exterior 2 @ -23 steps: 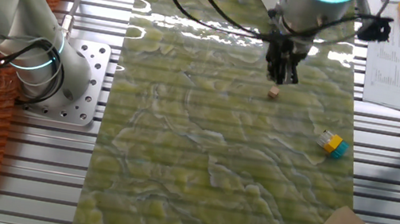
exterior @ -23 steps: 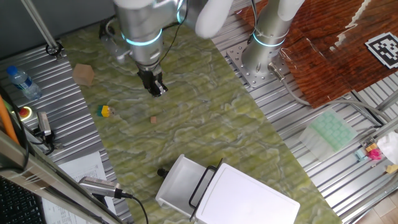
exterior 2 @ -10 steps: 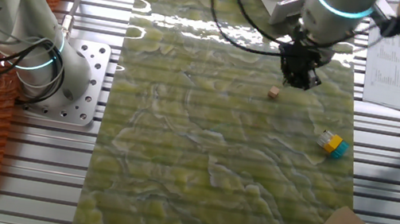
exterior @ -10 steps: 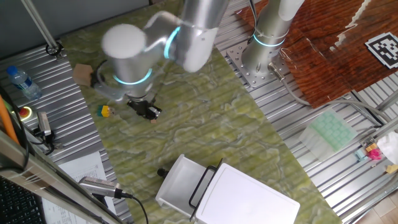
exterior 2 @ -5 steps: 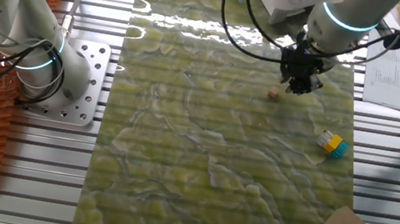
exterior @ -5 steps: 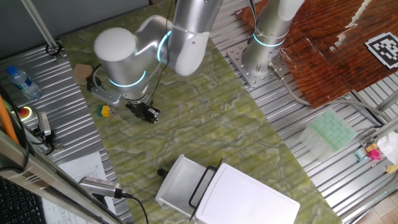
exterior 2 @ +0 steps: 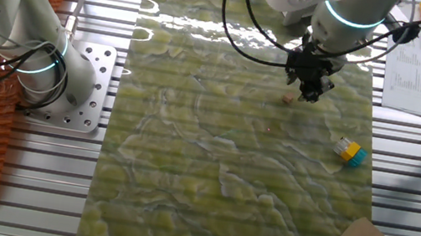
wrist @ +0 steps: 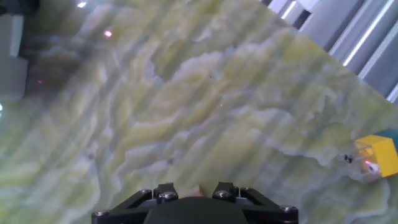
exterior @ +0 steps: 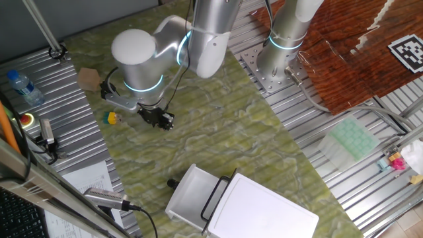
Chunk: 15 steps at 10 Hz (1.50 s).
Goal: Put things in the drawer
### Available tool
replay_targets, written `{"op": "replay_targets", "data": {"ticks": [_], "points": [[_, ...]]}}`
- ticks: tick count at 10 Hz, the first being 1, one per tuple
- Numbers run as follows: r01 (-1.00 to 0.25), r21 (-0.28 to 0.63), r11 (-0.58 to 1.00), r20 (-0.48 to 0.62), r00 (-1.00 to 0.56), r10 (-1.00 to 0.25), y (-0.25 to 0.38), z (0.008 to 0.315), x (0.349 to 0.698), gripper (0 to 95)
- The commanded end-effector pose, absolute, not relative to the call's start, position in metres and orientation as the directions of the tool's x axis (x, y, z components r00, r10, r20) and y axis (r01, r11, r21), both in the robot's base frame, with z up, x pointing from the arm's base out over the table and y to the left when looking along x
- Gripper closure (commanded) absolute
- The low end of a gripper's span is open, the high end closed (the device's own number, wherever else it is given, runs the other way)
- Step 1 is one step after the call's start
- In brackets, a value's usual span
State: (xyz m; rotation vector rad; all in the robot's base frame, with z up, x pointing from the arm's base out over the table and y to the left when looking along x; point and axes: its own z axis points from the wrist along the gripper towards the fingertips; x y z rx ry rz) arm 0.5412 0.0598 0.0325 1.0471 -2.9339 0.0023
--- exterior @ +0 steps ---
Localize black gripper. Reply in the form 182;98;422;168
137;104;175;132

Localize white plastic drawer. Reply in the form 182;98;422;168
165;163;232;232

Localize white drawer cabinet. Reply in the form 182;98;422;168
206;172;320;238

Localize green marble pattern mat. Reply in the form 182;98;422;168
62;0;364;238

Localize yellow teal clear toy brick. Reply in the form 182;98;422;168
102;111;122;126

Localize large wooden block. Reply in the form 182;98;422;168
77;67;101;93

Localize printed white paper sheet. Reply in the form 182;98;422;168
44;161;125;238

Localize black clamp device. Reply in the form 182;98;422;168
34;118;67;165

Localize red emergency stop button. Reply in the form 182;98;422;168
18;112;36;130

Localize clear water bottle blue cap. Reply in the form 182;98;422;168
6;69;46;107

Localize black keyboard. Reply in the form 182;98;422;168
0;188;50;238

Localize green grid plastic sheet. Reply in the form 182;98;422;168
317;114;381;173

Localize red-brown wood grain board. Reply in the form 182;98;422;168
249;0;423;116

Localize light blue block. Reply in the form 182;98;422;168
377;157;392;172

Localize pink toy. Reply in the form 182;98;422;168
391;157;406;171

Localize white tissue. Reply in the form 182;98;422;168
401;138;423;175

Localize black white fiducial marker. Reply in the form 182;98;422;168
387;34;423;74

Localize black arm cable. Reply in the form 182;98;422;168
163;0;194;112

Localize wrist camera with silver bracket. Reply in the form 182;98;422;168
100;79;139;113

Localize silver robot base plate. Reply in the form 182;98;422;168
240;42;310;95

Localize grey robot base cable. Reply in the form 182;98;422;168
284;65;417;133

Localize aluminium frame bar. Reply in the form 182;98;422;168
0;137;133;238

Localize metal pole with black ring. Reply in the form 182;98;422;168
22;0;69;61

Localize orange cable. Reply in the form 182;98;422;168
0;100;21;155

